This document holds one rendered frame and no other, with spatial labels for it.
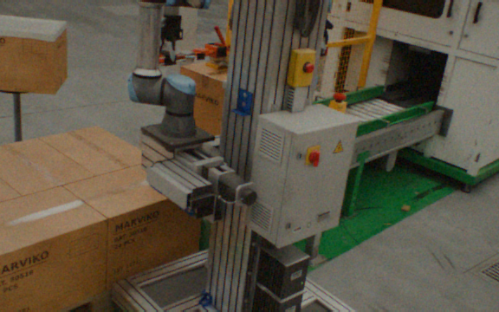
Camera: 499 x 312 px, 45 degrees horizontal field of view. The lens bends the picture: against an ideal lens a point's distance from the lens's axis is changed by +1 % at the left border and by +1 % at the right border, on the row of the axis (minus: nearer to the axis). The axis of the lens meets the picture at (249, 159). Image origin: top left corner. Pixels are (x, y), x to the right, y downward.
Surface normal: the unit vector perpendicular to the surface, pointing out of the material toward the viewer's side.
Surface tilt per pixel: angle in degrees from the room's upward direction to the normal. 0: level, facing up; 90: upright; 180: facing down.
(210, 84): 90
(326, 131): 90
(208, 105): 90
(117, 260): 90
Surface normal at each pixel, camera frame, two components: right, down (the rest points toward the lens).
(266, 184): -0.75, 0.18
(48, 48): 0.07, 0.40
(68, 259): 0.72, 0.35
